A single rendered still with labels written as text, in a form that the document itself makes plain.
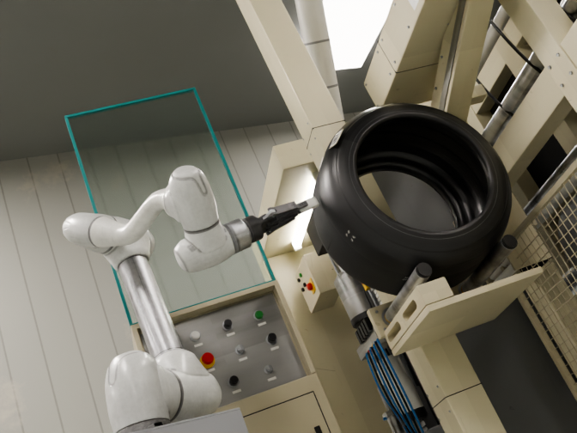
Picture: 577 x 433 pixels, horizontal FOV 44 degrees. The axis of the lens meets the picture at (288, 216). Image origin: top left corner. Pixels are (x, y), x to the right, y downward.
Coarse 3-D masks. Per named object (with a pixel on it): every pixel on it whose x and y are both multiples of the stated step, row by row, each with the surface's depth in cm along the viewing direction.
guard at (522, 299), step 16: (576, 160) 196; (560, 192) 207; (576, 192) 200; (576, 208) 202; (528, 224) 225; (560, 240) 213; (576, 256) 208; (544, 288) 226; (528, 304) 238; (544, 336) 233; (560, 336) 225; (576, 352) 219; (560, 368) 228; (576, 384) 224; (576, 400) 225
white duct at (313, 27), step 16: (304, 0) 311; (320, 0) 313; (304, 16) 313; (320, 16) 314; (304, 32) 316; (320, 32) 314; (320, 48) 316; (320, 64) 317; (336, 80) 322; (336, 96) 322
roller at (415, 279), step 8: (424, 264) 196; (416, 272) 195; (424, 272) 194; (408, 280) 202; (416, 280) 197; (424, 280) 196; (408, 288) 202; (400, 296) 209; (408, 296) 206; (392, 304) 216; (400, 304) 211; (392, 312) 217
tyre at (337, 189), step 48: (336, 144) 213; (384, 144) 243; (432, 144) 240; (480, 144) 218; (336, 192) 205; (480, 192) 234; (336, 240) 211; (384, 240) 199; (432, 240) 199; (480, 240) 202; (384, 288) 214
